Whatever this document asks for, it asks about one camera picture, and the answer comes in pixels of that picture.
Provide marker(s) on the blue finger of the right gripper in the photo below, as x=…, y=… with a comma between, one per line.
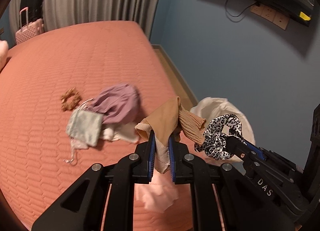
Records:
x=253, y=148
x=238, y=147

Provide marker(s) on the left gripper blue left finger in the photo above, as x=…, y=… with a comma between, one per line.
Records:
x=146, y=151

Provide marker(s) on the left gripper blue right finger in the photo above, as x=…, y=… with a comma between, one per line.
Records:
x=180, y=172

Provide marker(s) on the leopard print scrunchie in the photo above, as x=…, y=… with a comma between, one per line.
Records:
x=216, y=134

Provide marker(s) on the pink cloth piece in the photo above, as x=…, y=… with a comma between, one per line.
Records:
x=159, y=194

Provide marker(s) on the white red patterned sock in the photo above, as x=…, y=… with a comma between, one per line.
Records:
x=116, y=132

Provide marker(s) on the beige stocking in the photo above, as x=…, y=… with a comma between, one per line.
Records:
x=170, y=118

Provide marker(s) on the purple cloth pouch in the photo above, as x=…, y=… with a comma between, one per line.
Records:
x=119, y=104

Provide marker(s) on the grey drawstring pouch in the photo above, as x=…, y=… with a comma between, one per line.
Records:
x=85, y=126

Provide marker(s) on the white lined trash bin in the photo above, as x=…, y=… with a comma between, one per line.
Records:
x=210, y=108

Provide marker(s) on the pink white striped cloth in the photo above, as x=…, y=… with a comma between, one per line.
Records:
x=75, y=145

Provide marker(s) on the brown scrunchie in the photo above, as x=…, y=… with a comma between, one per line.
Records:
x=70, y=99

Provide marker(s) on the salmon quilted bed mattress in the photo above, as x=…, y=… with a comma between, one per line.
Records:
x=34, y=145

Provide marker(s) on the pink suitcase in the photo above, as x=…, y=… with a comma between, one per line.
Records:
x=30, y=30

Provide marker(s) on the black suitcase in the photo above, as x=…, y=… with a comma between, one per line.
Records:
x=35, y=9

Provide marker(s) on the beige wall socket panel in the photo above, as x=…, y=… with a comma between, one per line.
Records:
x=271, y=15

